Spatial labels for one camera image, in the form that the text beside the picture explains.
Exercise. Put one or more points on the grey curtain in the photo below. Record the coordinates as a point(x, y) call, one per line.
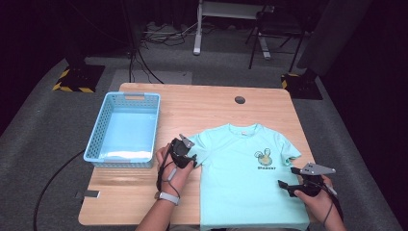
point(333, 35)

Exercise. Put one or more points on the mint green t-shirt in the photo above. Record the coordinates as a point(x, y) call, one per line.
point(243, 186)

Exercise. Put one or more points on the black stand pole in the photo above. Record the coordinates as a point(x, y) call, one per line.
point(132, 38)

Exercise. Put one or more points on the black metal chair frame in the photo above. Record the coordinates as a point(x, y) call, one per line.
point(255, 45)

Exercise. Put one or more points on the grey tape strip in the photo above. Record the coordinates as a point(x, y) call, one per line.
point(89, 194)

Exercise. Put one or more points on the light blue plastic basket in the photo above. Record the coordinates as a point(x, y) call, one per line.
point(128, 134)

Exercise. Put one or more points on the white wristwatch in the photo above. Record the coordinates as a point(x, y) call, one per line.
point(168, 198)

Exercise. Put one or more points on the white desk frame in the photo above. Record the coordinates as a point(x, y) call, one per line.
point(197, 38)

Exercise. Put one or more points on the person's left hand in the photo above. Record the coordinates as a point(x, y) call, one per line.
point(173, 179)

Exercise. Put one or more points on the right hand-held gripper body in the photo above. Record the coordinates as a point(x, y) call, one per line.
point(312, 184)

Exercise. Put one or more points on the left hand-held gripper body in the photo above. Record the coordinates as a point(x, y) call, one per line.
point(179, 152)

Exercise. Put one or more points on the person's right hand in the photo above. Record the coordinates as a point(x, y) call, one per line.
point(319, 203)

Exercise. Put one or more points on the black yellow striped stand base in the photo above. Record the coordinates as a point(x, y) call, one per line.
point(301, 86)
point(80, 78)

